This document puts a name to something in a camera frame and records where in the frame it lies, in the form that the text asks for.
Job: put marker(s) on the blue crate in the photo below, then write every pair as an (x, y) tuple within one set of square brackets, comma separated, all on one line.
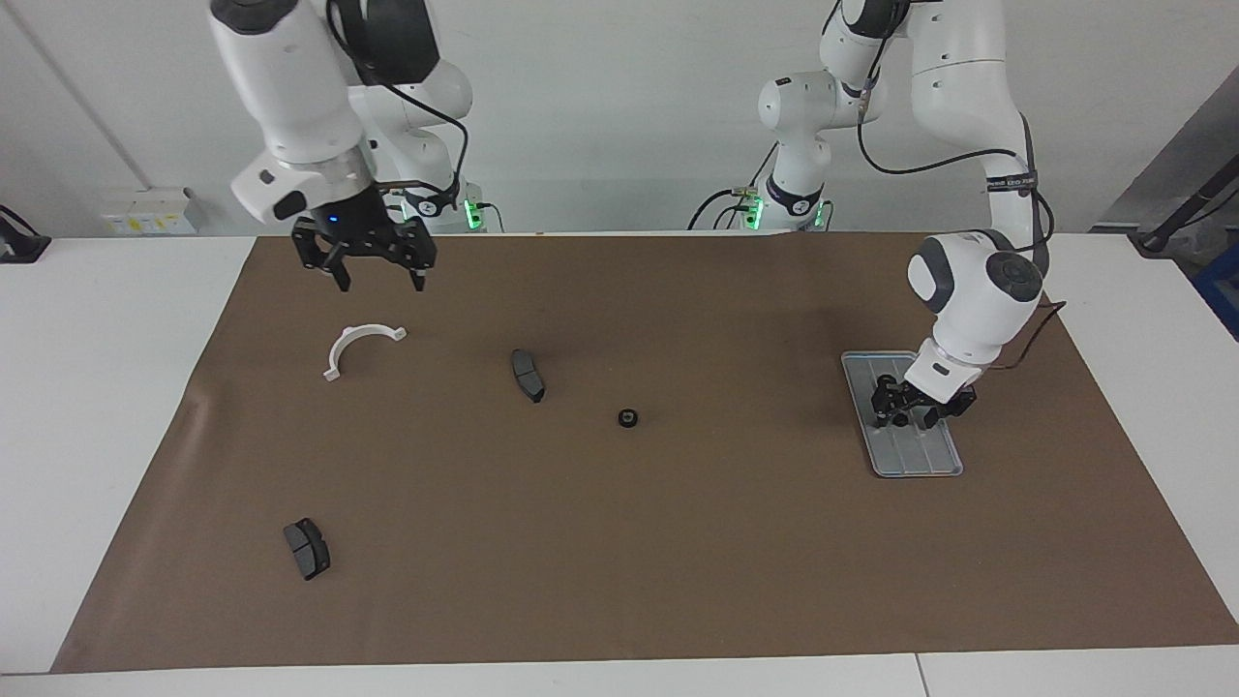
[(1224, 290)]

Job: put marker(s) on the brown table mat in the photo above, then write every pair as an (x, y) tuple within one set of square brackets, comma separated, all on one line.
[(629, 532)]

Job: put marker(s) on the large black bearing gear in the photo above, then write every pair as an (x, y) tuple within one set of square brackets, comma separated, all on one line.
[(628, 419)]

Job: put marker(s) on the white wall socket box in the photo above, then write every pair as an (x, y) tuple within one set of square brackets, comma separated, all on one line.
[(145, 218)]

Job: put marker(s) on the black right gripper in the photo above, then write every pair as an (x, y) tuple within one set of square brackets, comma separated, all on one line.
[(363, 232)]

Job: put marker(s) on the grey slanted panel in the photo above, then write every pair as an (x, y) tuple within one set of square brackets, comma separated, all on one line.
[(1191, 145)]

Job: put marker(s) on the long grey brake pad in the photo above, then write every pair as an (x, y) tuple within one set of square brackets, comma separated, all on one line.
[(528, 378)]

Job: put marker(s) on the black clamp mount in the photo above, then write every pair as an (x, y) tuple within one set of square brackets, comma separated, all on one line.
[(19, 247)]

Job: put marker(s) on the white curved plastic bracket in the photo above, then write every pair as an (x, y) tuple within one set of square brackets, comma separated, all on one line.
[(350, 335)]

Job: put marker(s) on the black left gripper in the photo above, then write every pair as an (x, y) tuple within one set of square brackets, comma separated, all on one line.
[(944, 407)]

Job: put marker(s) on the short grey brake pad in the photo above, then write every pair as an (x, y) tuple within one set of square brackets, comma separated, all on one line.
[(308, 552)]

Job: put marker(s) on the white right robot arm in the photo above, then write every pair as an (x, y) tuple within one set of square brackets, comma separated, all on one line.
[(281, 77)]

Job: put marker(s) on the black stand pole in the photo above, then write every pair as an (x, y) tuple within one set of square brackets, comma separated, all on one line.
[(1176, 227)]

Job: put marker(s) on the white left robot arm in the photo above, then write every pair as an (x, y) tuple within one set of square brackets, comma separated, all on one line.
[(968, 97)]

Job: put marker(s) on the silver metal tray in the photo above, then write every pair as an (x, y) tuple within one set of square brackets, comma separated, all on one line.
[(920, 455)]

